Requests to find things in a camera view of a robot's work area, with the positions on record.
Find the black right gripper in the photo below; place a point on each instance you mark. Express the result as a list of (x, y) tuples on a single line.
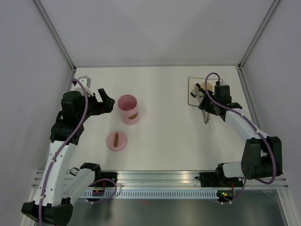
[(206, 107)]

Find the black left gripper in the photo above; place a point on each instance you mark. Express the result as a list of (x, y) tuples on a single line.
[(106, 106)]

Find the round beige bun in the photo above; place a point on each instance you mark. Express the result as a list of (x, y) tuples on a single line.
[(207, 86)]

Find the metal tongs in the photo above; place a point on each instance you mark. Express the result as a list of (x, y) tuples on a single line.
[(202, 104)]

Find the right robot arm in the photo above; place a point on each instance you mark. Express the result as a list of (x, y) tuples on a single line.
[(262, 154)]

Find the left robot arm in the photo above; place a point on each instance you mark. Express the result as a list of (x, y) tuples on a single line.
[(53, 202)]

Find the pink cylindrical lunch box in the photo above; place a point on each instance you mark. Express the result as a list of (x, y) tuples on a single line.
[(128, 108)]

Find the pink lunch box lid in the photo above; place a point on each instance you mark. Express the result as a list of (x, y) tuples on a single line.
[(116, 141)]

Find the white square plate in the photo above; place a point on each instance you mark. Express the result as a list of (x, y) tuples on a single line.
[(192, 81)]

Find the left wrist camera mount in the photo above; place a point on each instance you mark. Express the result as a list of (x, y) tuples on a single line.
[(82, 84)]

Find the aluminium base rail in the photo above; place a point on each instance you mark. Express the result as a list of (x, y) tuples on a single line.
[(167, 180)]

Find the white cable duct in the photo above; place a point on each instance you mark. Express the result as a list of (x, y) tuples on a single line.
[(151, 194)]

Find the right frame post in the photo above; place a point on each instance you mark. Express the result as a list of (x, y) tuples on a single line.
[(269, 14)]

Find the frame post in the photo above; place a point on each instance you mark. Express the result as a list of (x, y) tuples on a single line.
[(47, 20), (269, 14)]

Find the left frame post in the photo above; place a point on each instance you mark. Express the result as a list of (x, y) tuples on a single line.
[(47, 20)]

